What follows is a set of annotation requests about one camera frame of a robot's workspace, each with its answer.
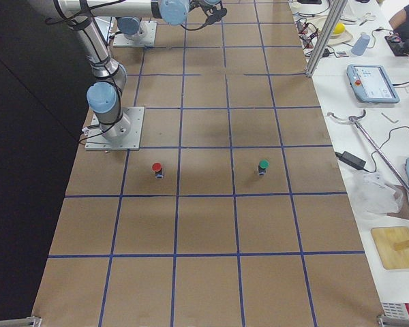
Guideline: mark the white paper cup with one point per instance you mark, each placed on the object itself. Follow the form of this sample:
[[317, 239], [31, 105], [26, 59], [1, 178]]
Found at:
[[295, 6]]

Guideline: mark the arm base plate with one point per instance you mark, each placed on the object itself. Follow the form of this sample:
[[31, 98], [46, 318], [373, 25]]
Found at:
[[120, 41], [124, 135]]

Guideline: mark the wooden cutting board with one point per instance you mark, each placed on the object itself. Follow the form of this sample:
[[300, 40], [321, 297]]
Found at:
[[392, 245]]

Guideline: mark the clear plastic bag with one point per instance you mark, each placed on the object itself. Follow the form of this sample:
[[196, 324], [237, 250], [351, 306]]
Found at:
[[371, 196]]

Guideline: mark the beige tray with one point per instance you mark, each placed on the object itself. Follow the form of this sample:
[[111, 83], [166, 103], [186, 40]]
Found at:
[[339, 35]]

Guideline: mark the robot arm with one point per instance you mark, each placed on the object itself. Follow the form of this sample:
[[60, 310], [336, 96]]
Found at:
[[104, 97], [132, 28]]

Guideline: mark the black power adapter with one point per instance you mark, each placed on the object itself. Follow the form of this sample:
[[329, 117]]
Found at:
[[352, 160]]

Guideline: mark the blue plastic cup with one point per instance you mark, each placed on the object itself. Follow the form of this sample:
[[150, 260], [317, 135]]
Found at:
[[360, 46]]

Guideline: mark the metal reacher tool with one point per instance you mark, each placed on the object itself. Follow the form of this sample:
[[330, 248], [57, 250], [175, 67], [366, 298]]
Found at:
[[356, 121]]

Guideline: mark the red push button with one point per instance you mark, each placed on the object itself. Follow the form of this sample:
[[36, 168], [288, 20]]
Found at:
[[157, 168]]

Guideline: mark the aluminium frame post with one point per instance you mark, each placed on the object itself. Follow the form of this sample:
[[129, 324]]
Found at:
[[332, 19]]

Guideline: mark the yellow lemon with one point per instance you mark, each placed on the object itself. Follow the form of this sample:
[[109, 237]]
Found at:
[[339, 29]]

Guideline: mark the green push button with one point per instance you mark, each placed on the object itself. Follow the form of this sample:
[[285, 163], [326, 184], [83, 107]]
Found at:
[[262, 167]]

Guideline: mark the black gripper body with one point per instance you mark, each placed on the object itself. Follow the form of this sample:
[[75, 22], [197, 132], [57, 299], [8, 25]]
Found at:
[[215, 4]]

